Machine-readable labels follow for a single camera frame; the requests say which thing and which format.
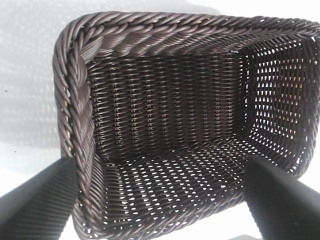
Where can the dark brown wicker basket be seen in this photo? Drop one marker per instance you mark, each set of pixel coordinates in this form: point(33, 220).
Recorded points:
point(162, 105)

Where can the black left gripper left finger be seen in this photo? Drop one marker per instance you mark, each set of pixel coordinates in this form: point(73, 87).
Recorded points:
point(37, 205)

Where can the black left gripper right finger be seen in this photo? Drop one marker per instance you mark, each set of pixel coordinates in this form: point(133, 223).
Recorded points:
point(287, 205)

